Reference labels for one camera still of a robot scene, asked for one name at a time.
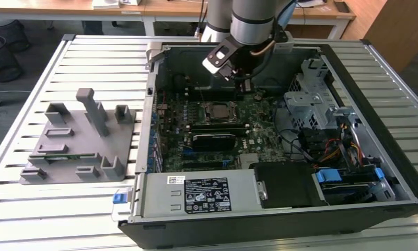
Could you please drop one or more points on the thin metal locking lever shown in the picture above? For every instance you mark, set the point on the thin metal locking lever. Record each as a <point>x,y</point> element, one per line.
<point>203,99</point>

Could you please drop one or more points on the silver finned heatsink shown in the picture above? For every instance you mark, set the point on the silver finned heatsink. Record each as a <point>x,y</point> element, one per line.
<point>249,160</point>

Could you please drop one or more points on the white device with black label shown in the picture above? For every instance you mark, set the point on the white device with black label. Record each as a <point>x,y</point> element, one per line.
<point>129,2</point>

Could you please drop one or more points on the silver power supply unit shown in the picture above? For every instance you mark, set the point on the silver power supply unit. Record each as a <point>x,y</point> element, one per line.
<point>153,193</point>

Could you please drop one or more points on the black PC case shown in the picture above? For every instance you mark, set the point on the black PC case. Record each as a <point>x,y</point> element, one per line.
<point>265,230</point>

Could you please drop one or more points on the silver metal drive cage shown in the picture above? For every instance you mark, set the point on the silver metal drive cage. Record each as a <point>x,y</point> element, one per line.
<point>307,100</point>

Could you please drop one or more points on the black expansion slot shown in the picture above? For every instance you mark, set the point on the black expansion slot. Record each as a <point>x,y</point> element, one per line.
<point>205,165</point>

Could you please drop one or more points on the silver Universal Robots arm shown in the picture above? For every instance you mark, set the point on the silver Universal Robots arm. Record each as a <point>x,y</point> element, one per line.
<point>251,26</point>

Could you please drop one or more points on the green motherboard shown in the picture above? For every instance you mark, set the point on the green motherboard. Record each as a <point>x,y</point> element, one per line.
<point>261,130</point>

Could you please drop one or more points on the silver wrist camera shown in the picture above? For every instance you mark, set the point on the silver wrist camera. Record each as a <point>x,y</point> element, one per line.
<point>285,47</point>

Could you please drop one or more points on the blue disk carrier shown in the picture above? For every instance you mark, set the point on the blue disk carrier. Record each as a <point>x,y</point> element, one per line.
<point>328,176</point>

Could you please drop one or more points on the black power supply label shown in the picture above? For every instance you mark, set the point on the black power supply label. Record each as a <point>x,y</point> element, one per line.
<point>207,194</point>

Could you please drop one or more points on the black plastic connector block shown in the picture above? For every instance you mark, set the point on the black plastic connector block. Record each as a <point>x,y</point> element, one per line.
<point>312,141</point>

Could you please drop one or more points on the CPU socket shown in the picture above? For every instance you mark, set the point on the CPU socket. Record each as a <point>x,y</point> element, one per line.
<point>220,121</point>

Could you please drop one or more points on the green RAM stick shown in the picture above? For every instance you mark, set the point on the green RAM stick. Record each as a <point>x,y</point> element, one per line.
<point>74,157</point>

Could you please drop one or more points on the white box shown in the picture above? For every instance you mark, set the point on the white box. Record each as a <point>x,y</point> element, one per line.
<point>105,5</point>

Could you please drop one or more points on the black mesh waste basket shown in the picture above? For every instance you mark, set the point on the black mesh waste basket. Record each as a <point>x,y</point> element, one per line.
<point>15,34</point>
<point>0,60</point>

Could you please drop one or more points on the blue case latch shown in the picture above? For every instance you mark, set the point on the blue case latch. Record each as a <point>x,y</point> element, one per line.
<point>121,198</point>

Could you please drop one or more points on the wooden cabinet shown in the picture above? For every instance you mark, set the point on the wooden cabinet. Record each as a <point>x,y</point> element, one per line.
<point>393,31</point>

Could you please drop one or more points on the black plastic shroud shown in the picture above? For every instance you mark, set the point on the black plastic shroud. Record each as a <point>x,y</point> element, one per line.
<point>289,183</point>

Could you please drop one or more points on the silver CPU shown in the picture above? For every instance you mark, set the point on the silver CPU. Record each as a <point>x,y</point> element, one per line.
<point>220,112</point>

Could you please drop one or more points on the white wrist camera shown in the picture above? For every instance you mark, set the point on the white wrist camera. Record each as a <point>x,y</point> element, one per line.
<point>212,66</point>

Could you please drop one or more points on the dark phone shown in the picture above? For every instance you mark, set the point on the dark phone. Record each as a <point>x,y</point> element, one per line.
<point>341,6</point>

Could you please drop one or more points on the silver disk bay frame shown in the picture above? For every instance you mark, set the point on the silver disk bay frame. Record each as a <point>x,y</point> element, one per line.
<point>365,141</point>

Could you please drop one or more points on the blue plastic tab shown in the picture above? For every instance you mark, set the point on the blue plastic tab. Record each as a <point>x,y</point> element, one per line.
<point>379,174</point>

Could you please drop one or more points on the grey parts rack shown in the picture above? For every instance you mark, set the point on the grey parts rack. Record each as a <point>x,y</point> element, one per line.
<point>83,146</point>

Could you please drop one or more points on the black RAM slot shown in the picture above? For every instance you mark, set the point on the black RAM slot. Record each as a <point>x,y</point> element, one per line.
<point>212,92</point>
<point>212,95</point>
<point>216,128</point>
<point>212,89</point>
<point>216,124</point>
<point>212,98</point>

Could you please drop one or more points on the wooden desk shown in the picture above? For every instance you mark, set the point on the wooden desk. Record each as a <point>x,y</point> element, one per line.
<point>320,15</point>
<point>38,11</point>

